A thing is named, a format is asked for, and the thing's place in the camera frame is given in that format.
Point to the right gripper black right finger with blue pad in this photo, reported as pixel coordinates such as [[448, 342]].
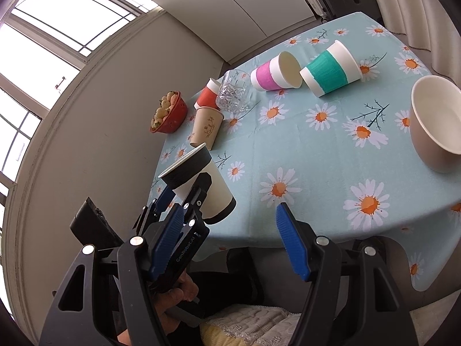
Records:
[[353, 299]]

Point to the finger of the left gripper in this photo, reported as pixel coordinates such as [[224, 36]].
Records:
[[164, 199], [196, 197]]

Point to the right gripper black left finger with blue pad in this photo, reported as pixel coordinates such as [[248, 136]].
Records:
[[81, 312]]

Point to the black and white paper cup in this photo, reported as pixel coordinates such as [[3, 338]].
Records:
[[197, 169]]

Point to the brown kraft paper cup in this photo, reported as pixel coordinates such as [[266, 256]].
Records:
[[207, 123]]

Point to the red paper cup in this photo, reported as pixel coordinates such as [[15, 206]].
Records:
[[208, 95]]

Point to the clear glass cup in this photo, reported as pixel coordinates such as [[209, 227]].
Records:
[[236, 92]]

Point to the pink sleeve paper cup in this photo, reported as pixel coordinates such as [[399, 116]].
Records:
[[281, 72]]

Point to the teal sleeve paper cup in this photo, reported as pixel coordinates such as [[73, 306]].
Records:
[[332, 69]]

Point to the person's left hand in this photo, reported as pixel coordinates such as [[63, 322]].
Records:
[[187, 290]]

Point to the red fruit bowl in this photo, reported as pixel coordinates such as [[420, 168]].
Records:
[[170, 115]]

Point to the yellow white quilted cushion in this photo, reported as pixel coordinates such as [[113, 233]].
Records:
[[250, 325]]

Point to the daisy print blue tablecloth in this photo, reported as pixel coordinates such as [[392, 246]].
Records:
[[343, 162]]

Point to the white wardrobe cabinet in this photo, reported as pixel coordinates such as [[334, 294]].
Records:
[[232, 28]]

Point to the cream curtain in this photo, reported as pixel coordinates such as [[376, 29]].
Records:
[[427, 26]]

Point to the window frame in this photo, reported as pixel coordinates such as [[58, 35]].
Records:
[[44, 46]]

